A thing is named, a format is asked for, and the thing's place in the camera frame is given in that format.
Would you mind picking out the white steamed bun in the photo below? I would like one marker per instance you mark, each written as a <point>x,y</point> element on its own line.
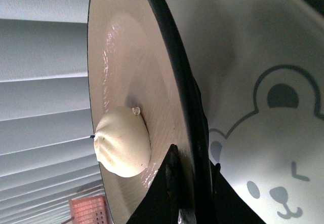
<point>121,141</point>

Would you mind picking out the pink plastic crate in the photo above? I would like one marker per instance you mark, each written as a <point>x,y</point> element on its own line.
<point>89,210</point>

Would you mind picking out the beige plate with black rim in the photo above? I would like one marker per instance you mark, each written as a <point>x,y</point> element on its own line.
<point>136,58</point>

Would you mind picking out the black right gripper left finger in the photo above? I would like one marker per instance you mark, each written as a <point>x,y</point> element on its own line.
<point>170,197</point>

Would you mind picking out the grey pleated curtain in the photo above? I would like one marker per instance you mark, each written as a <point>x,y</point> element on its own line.
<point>47,155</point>

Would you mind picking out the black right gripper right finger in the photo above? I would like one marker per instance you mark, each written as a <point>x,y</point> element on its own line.
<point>229,207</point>

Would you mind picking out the white rectangular bear tray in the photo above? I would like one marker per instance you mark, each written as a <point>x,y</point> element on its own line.
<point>259,67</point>

